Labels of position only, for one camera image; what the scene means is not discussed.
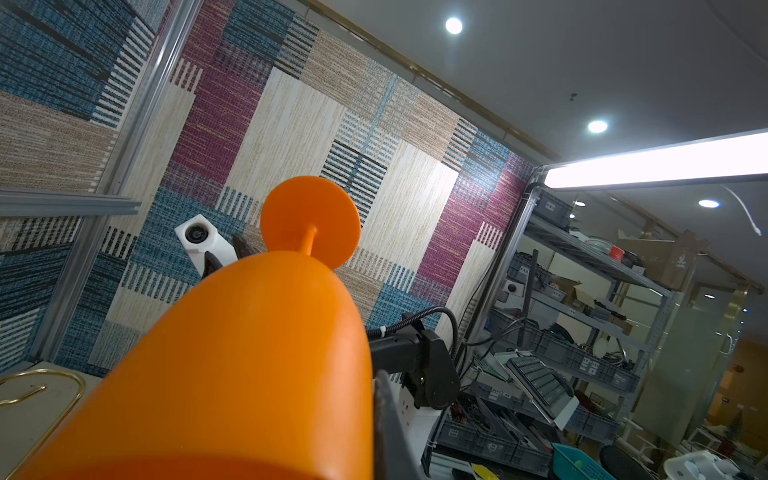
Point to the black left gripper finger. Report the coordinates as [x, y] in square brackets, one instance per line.
[392, 458]

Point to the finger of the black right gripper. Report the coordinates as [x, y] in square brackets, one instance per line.
[241, 247]
[211, 264]

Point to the orange wine glass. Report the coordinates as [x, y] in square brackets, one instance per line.
[183, 404]

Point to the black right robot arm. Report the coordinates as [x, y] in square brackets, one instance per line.
[420, 360]

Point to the grey metal storage shelf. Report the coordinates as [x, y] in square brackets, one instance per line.
[530, 371]

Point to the long ceiling light panel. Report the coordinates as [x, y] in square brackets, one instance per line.
[726, 158]

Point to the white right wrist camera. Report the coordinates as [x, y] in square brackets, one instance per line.
[204, 244]

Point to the gold wire wine glass rack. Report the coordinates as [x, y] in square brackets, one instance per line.
[33, 403]

